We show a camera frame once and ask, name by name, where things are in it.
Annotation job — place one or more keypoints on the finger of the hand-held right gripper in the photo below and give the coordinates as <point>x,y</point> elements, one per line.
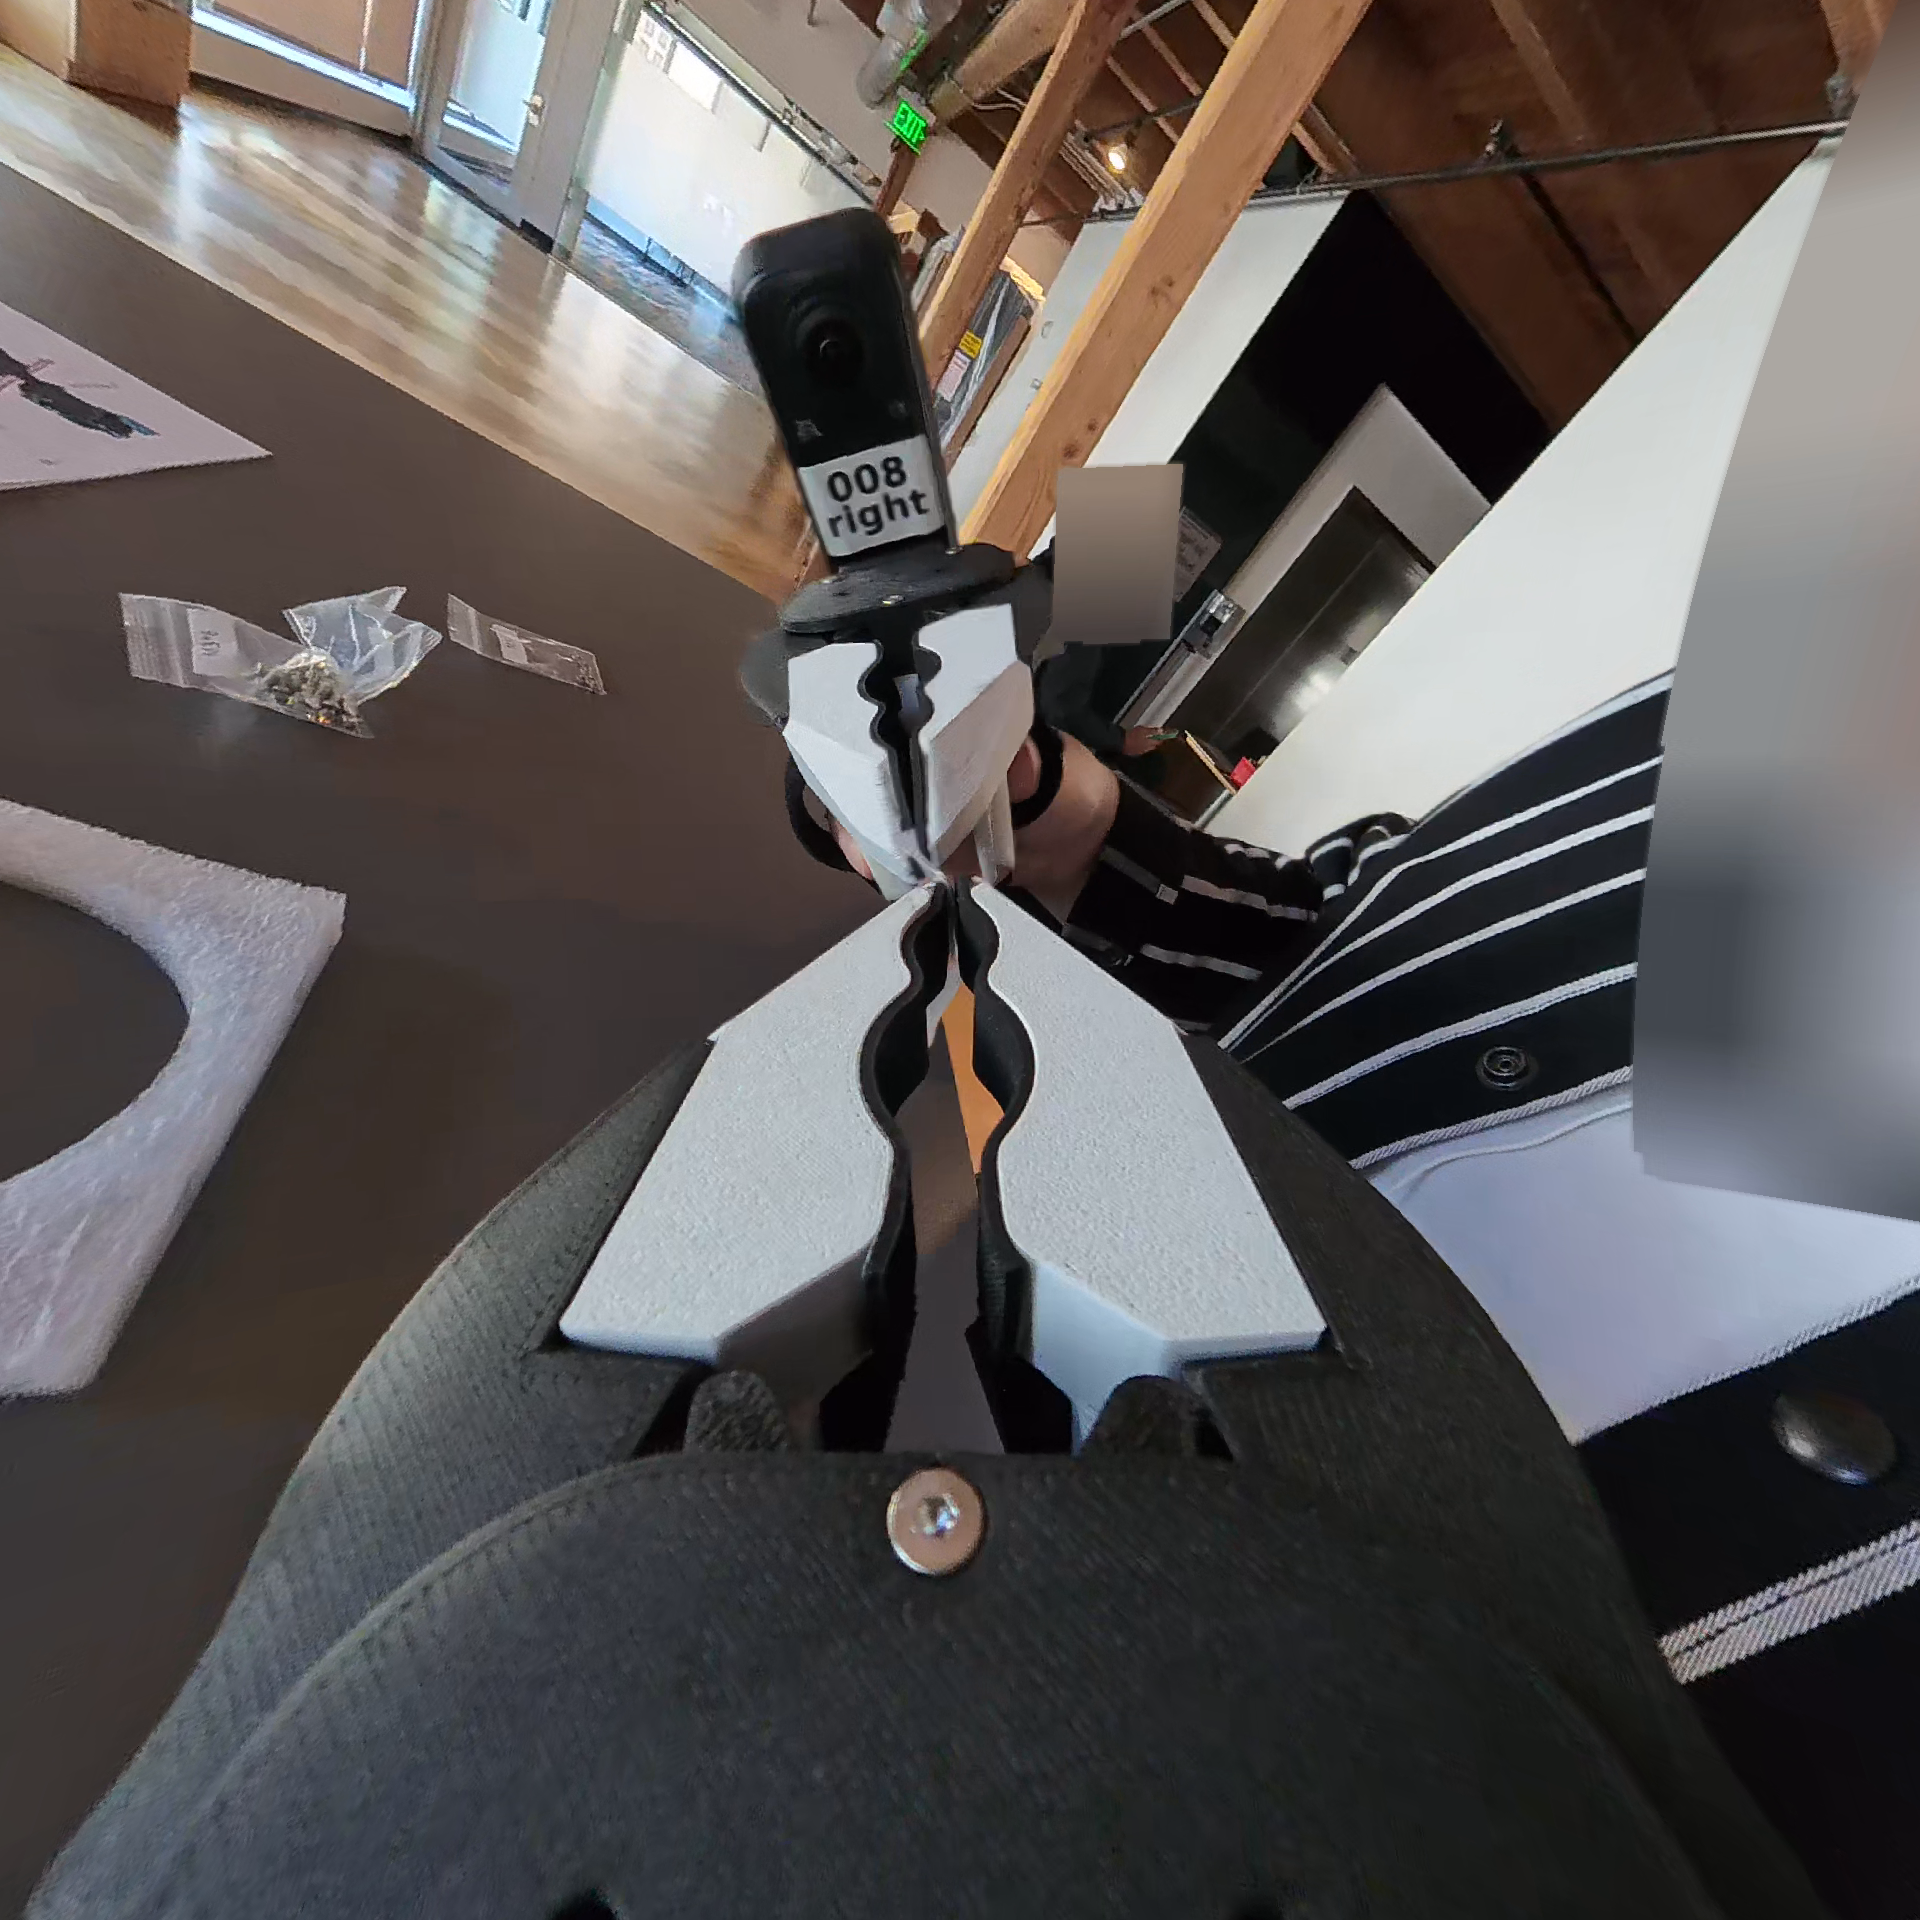
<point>842,736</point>
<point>982,689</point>

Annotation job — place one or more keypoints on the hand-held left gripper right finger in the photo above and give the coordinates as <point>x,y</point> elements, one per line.
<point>1156,1200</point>

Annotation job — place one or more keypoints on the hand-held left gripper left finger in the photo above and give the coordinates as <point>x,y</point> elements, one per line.
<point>751,1185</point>

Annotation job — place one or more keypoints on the small clear hardware bag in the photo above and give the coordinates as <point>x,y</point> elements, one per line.
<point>518,642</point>

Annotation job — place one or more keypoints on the person's right forearm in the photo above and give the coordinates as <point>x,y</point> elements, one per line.
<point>1200,900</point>

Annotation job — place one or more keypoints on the person's right hand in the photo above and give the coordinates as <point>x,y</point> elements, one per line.
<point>1084,840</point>

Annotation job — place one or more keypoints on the green exit sign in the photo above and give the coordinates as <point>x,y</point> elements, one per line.
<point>908,127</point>

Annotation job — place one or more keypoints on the person's striped jacket torso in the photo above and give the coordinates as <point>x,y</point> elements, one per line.
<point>1425,961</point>

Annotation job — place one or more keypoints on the white framed glass door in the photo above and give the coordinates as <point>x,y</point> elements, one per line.
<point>480,89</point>

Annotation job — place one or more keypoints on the crumpled clear screw bag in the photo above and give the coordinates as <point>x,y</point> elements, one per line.
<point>376,638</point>

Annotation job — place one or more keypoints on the labelled clear screw bag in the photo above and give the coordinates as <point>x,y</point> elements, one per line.
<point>180,643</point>

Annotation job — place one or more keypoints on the printed instruction manual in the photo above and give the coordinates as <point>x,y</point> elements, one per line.
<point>152,449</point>

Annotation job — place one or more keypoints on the beige pillar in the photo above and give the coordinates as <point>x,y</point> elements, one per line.
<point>136,52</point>

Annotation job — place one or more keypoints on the thin wooden post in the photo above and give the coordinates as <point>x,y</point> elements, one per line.
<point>1020,163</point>

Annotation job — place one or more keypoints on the thick wooden post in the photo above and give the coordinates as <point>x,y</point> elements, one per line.
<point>1139,270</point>

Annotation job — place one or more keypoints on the small silver ceiling duct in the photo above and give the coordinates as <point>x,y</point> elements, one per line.
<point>895,59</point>

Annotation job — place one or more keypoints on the white foam frame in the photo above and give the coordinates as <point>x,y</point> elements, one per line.
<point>225,961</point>

